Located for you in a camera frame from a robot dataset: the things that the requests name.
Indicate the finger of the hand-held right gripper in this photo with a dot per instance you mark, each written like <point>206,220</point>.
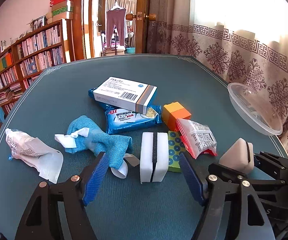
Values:
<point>271,161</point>
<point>224,171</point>

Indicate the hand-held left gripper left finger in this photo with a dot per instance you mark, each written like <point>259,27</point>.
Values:
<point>95,180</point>

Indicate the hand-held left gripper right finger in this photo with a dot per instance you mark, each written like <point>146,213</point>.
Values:
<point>191,180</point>

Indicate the white sponge with black stripe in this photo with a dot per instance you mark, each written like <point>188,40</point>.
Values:
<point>236,153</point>
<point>146,157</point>

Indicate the green sponge with blue circles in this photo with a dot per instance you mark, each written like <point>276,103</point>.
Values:
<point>174,152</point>

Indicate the blue cloth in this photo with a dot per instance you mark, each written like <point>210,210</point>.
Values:
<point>101,143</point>

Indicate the red and white packet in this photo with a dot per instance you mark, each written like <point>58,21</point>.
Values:
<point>199,138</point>

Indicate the white tissue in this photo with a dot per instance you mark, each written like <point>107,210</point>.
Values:
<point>66,140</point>

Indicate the clear plastic bowl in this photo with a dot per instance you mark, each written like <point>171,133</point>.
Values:
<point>254,110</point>

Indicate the blue cracker packet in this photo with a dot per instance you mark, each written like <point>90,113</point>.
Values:
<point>126,123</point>

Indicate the orange and yellow block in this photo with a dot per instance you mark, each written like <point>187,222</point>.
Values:
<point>177,115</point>

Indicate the white medicine box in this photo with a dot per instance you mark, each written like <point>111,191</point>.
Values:
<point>124,92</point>

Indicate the white paper band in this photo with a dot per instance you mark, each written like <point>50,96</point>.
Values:
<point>120,171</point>

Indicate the white plastic packet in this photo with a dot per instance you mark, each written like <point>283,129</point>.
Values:
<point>29,150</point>

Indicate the small blue packet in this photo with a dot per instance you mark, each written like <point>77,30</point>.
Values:
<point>92,93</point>

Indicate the blue stool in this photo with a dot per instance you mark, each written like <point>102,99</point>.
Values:
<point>0,114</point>

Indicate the patterned curtain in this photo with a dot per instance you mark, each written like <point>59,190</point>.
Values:
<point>234,50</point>

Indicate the blue basin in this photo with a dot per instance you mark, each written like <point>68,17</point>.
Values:
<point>131,50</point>

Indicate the wooden bookshelf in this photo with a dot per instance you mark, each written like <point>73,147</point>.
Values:
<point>65,42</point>

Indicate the rows of books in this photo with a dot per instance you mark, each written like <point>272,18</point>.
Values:
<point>41,38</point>

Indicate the wooden door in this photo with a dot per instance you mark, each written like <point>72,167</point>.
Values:
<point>142,32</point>

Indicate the hanging purple pants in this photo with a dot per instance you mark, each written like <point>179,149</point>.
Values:
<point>115,25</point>

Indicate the brass door knob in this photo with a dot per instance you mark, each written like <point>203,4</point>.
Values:
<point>151,17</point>
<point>131,17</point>

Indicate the green box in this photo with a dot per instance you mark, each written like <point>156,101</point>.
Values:
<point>62,11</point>

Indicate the wooden door frame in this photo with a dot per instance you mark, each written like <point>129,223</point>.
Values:
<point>79,30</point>

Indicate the photo frame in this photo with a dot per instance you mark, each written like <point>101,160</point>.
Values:
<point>39,23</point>

